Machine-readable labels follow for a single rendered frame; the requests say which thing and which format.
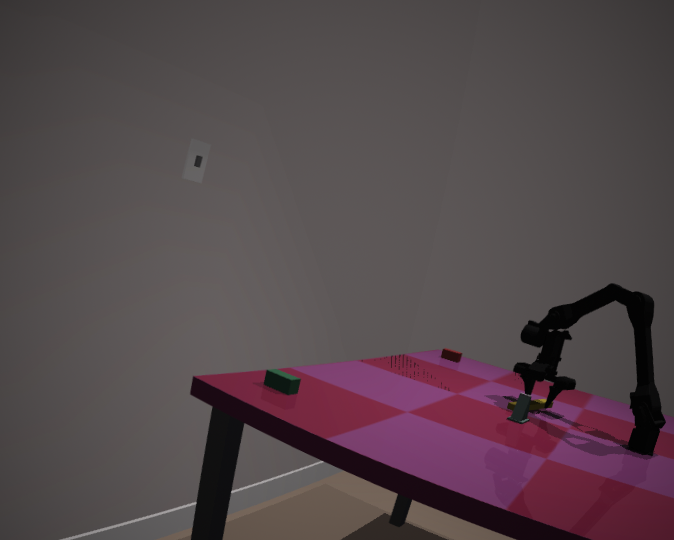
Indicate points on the yellow bar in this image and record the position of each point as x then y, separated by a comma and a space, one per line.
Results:
535, 404

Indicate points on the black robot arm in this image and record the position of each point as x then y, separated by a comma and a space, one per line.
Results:
645, 402

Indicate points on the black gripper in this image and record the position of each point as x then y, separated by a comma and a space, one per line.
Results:
560, 383

